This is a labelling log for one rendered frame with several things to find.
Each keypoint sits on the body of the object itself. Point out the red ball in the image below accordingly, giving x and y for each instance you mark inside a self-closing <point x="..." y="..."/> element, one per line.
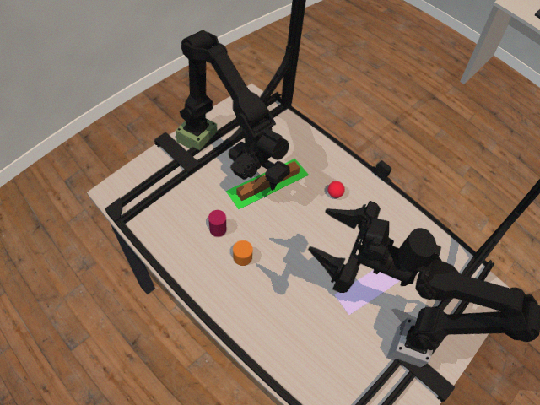
<point x="336" y="189"/>

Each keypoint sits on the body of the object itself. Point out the green rectangle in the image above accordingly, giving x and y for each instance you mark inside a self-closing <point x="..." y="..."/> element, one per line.
<point x="240" y="204"/>

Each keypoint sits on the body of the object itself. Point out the brown bar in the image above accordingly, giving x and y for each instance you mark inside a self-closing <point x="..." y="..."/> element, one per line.
<point x="260" y="184"/>

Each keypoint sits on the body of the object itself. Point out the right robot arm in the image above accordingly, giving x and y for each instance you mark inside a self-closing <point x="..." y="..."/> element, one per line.
<point x="247" y="106"/>

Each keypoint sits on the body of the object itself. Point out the lavender flat rectangle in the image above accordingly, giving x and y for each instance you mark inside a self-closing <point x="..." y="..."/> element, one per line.
<point x="365" y="290"/>

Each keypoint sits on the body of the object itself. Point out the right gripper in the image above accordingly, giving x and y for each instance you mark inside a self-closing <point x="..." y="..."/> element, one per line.
<point x="275" y="173"/>

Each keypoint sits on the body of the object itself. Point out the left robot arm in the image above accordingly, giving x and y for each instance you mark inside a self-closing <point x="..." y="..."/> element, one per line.
<point x="438" y="280"/>

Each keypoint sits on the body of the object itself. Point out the dark red cylinder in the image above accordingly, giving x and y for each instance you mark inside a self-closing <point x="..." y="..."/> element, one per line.
<point x="217" y="223"/>

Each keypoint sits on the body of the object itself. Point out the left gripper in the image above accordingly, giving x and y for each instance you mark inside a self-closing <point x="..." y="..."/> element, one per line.
<point x="345" y="279"/>

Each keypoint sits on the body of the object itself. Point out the orange cylinder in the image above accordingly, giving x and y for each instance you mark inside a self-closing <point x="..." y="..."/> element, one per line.
<point x="242" y="252"/>

